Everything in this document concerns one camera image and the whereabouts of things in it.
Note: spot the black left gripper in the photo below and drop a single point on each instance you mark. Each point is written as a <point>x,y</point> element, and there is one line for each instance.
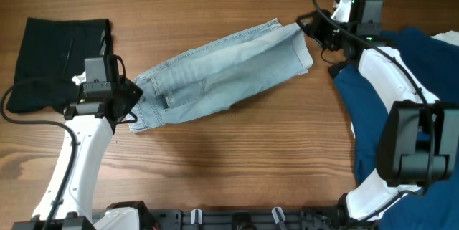
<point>134,89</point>

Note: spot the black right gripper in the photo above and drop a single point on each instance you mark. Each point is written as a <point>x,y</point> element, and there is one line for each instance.
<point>318,25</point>

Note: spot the light blue denim shorts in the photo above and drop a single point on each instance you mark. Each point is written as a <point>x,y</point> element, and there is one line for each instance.
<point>213,77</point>

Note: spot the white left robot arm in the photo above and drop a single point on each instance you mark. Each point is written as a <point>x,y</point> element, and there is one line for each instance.
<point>89,126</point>

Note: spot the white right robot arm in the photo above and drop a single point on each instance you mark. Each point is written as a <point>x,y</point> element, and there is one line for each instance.
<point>401,91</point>

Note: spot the black folded garment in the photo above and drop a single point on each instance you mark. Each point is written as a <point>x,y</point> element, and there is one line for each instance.
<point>55,49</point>

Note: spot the white garment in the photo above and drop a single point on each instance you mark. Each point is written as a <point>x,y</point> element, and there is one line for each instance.
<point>451,37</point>

